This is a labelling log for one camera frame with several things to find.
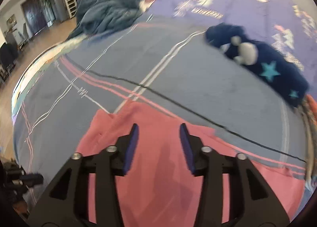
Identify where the folded clothes stack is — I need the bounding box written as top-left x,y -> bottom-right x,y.
298,95 -> 316,191

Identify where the navy star fleece garment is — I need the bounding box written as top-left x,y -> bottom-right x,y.
205,23 -> 309,107

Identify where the blue striped bed sheet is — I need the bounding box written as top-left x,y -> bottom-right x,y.
12,15 -> 312,210

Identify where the teal fleece blanket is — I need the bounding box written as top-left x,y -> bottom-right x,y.
67,0 -> 142,39

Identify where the white shelf rack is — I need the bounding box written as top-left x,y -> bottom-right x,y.
64,0 -> 77,18

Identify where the purple tree print duvet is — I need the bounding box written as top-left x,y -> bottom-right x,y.
148,0 -> 316,97

